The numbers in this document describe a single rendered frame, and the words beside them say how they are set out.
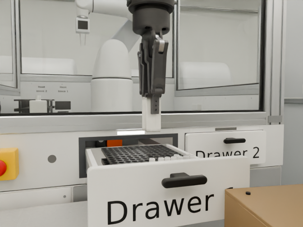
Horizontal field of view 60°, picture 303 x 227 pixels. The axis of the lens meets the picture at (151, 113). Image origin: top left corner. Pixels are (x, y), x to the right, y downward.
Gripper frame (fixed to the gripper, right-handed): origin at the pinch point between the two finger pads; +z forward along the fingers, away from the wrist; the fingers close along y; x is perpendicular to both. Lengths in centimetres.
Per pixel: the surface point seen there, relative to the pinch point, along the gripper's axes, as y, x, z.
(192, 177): 14.5, 2.2, 9.2
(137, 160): -4.2, -1.8, 10.2
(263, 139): -21, 46, 10
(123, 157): -7.8, -4.2, 10.2
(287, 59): -148, 182, -42
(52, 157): -22.7, -20.3, 12.2
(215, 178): 11.0, 8.3, 10.8
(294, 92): -139, 181, -10
